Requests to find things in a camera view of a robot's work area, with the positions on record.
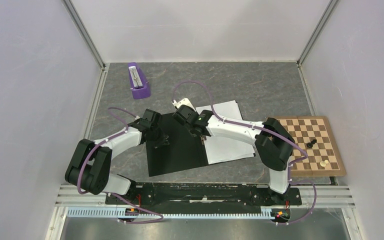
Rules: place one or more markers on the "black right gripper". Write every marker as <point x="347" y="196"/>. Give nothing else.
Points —
<point x="192" y="110"/>

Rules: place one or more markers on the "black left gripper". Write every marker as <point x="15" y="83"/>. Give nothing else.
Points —
<point x="162" y="140"/>

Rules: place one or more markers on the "black folder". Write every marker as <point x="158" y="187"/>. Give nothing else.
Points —
<point x="183" y="152"/>

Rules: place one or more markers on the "white paper sheets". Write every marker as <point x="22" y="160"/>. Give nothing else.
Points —
<point x="222" y="149"/>

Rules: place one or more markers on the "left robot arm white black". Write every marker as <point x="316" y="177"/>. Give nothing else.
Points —
<point x="89" y="167"/>

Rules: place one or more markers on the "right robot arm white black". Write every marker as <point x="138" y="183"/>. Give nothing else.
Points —
<point x="271" y="140"/>

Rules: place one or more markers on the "purple metronome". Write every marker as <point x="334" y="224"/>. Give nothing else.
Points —
<point x="139" y="85"/>

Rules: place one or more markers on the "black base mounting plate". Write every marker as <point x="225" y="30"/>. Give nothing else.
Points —
<point x="208" y="198"/>

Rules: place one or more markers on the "black chess piece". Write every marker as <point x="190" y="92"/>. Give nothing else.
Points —
<point x="310" y="144"/>

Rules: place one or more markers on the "wooden chessboard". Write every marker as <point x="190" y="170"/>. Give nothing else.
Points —
<point x="303" y="129"/>

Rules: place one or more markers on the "white chess piece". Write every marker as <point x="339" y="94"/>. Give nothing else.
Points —
<point x="324" y="163"/>

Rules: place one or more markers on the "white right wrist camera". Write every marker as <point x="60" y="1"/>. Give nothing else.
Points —
<point x="183" y="102"/>

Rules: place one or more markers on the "aluminium frame rail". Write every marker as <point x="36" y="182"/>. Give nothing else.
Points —
<point x="102" y="206"/>

